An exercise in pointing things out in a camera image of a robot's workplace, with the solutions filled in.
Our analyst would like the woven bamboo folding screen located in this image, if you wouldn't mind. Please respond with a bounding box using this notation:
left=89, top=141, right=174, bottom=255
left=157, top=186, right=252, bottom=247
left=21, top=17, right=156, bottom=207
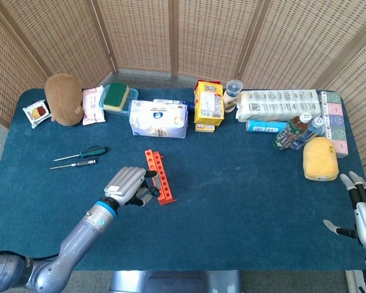
left=0, top=0, right=366, bottom=214

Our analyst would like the clear blue plastic tray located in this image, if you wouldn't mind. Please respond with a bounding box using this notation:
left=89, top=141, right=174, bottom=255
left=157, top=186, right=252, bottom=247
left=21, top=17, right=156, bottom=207
left=98, top=86, right=140, bottom=115

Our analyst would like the metal handle precision screwdriver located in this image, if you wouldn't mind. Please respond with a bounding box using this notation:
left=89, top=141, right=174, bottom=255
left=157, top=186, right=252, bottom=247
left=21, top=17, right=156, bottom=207
left=49, top=159, right=97, bottom=170

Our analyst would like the green yellow sponge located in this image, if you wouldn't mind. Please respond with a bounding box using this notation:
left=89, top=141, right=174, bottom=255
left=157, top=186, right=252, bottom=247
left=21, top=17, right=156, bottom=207
left=103, top=82, right=131, bottom=111

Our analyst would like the small yellow biscuit box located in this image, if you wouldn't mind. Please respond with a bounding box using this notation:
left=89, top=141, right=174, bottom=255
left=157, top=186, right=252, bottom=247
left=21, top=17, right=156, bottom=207
left=195, top=121, right=216, bottom=134

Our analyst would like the large teal black screwdriver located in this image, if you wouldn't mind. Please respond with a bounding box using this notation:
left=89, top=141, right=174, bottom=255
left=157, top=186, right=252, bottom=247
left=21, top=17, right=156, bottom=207
left=52, top=146, right=108, bottom=162

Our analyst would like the brown plush toy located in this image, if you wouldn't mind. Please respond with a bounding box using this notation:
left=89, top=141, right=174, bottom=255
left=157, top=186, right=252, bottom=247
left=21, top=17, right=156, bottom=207
left=44, top=73, right=84, bottom=127

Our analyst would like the white paper roll pack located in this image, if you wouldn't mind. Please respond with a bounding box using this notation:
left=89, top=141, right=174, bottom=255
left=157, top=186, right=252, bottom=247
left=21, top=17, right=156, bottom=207
left=235, top=89, right=321, bottom=123

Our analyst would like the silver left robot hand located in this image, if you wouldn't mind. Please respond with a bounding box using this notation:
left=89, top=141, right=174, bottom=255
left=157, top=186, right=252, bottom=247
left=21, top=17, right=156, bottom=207
left=104, top=166, right=161, bottom=208

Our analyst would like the green tea bottle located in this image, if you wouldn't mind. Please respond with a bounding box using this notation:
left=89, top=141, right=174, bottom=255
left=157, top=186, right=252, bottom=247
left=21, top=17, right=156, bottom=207
left=273, top=112, right=312, bottom=151

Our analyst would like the white jar clear lid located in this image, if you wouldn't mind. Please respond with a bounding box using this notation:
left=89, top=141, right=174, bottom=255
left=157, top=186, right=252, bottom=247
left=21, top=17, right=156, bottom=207
left=223, top=79, right=243, bottom=114

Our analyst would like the blue felt table cover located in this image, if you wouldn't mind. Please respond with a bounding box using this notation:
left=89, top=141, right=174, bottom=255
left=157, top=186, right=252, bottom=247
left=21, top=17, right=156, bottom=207
left=0, top=87, right=366, bottom=272

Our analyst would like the white tissue pack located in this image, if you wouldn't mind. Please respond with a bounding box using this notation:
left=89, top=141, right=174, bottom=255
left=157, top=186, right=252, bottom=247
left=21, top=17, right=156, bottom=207
left=129, top=99, right=189, bottom=139

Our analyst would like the light blue can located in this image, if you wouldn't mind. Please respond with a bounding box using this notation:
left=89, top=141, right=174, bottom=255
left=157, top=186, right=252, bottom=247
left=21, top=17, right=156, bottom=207
left=246, top=119, right=289, bottom=134

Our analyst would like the white snack packet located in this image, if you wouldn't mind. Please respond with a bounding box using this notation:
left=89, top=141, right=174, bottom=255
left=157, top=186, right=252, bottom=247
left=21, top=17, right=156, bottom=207
left=22, top=99, right=52, bottom=129

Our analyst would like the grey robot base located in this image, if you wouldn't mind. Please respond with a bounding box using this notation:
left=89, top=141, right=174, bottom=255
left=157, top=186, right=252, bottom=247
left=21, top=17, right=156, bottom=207
left=109, top=270, right=242, bottom=293

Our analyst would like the yellow bread plush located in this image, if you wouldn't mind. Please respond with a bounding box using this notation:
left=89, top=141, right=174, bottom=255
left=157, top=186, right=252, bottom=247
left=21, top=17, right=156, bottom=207
left=303, top=136, right=339, bottom=183

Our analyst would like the large yellow biscuit box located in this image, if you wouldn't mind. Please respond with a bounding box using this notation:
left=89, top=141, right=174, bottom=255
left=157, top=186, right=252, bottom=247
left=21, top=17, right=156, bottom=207
left=193, top=79, right=225, bottom=126

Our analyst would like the blue label water bottle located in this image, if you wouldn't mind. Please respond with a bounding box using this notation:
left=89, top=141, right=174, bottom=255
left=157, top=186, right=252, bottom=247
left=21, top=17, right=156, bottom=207
left=291, top=116, right=326, bottom=150

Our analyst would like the pink wet wipes pack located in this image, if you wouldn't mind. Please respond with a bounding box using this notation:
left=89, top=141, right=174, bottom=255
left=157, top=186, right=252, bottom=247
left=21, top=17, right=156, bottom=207
left=81, top=85, right=106, bottom=126

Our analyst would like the orange plastic tube rack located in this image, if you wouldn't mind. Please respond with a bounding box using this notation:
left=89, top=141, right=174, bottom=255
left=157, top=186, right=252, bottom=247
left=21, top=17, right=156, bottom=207
left=145, top=149, right=178, bottom=206

